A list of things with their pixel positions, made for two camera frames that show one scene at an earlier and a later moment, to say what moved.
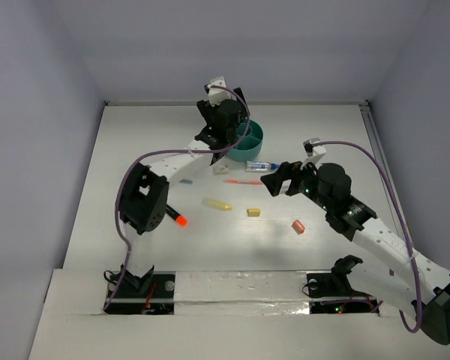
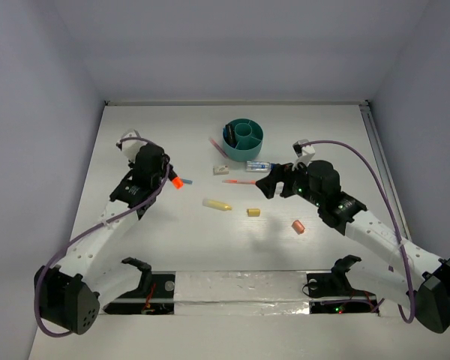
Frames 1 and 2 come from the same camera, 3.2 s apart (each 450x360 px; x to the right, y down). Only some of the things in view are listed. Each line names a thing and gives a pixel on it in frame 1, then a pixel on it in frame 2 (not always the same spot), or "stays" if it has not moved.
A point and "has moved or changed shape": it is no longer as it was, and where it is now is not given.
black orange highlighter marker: [180, 220] has moved or changed shape
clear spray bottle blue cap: [261, 166] stays
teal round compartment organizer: [249, 148] stays
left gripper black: [205, 111] to [166, 169]
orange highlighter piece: [298, 226] stays
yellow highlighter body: [217, 204] stays
